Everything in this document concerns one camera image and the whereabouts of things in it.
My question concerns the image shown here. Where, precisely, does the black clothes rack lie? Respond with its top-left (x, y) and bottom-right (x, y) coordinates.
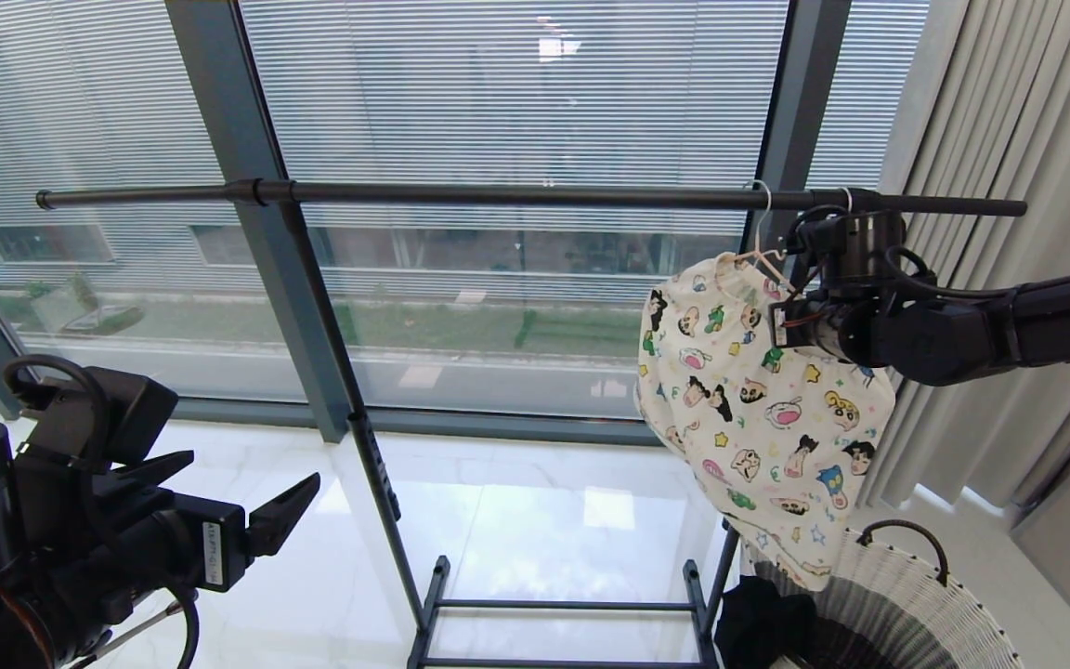
top-left (36, 179), bottom-right (1028, 669)

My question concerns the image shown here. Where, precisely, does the window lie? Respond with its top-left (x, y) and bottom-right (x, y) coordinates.
top-left (0, 0), bottom-right (931, 449)

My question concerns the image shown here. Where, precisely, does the pink clothes hanger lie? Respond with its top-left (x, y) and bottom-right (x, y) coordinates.
top-left (732, 179), bottom-right (801, 294)

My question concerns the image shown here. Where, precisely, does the beige curtain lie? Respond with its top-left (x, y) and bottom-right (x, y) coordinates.
top-left (855, 0), bottom-right (1070, 521)

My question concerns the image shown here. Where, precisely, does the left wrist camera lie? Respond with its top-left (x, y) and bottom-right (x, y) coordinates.
top-left (4, 365), bottom-right (180, 484)

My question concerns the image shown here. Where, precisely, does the cream printed garment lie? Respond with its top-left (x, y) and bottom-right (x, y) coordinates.
top-left (635, 251), bottom-right (898, 592)

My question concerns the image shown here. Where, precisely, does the white laundry basket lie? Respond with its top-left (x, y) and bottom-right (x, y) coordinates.
top-left (739, 518), bottom-right (1024, 669)

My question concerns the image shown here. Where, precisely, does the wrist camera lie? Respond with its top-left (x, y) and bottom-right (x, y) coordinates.
top-left (788, 216), bottom-right (856, 289)
top-left (4, 365), bottom-right (180, 484)

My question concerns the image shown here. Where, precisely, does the black garment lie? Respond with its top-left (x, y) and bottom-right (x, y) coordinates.
top-left (714, 576), bottom-right (819, 669)

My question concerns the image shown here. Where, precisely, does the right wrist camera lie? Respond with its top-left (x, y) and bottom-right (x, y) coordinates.
top-left (788, 216), bottom-right (856, 289)

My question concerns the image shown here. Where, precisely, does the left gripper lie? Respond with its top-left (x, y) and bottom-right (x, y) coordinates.
top-left (29, 450), bottom-right (323, 621)

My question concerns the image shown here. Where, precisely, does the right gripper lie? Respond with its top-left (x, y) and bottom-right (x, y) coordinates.
top-left (769, 291), bottom-right (871, 361)

